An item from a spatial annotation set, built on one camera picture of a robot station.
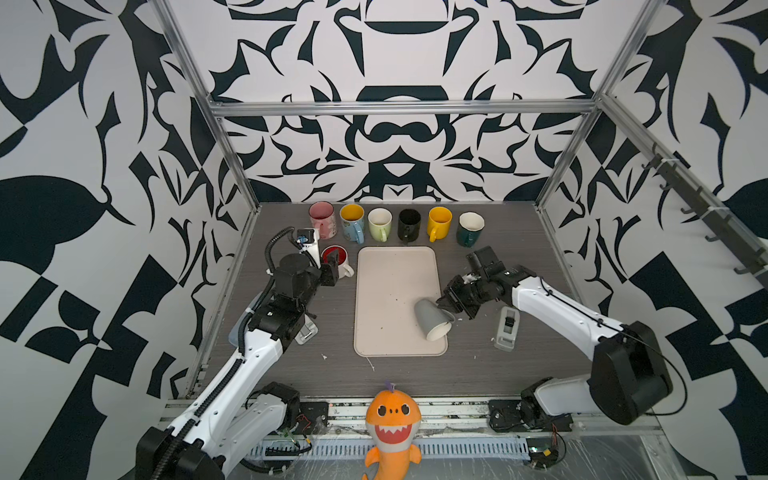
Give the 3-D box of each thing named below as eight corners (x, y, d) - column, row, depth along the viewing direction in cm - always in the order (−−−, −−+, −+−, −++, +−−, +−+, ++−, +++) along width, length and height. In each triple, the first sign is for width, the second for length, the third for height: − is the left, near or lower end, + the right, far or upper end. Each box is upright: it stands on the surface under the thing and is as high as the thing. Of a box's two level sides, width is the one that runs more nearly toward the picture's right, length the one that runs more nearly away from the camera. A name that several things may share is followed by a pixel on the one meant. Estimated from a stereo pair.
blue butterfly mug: (340, 248, 108) (337, 230, 100) (343, 221, 116) (340, 203, 108) (364, 248, 108) (362, 230, 100) (365, 221, 116) (364, 203, 108)
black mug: (398, 246, 109) (400, 229, 102) (398, 225, 116) (399, 208, 108) (420, 246, 109) (422, 229, 102) (418, 225, 116) (420, 208, 108)
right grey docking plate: (493, 347, 87) (497, 342, 84) (499, 310, 94) (503, 304, 91) (511, 353, 86) (516, 348, 83) (516, 315, 93) (521, 309, 90)
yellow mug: (427, 246, 110) (431, 228, 102) (425, 224, 116) (428, 206, 109) (450, 246, 110) (455, 228, 102) (446, 224, 116) (451, 206, 109)
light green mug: (363, 242, 109) (362, 226, 102) (372, 221, 115) (371, 204, 108) (385, 247, 108) (385, 231, 101) (393, 225, 114) (393, 209, 107)
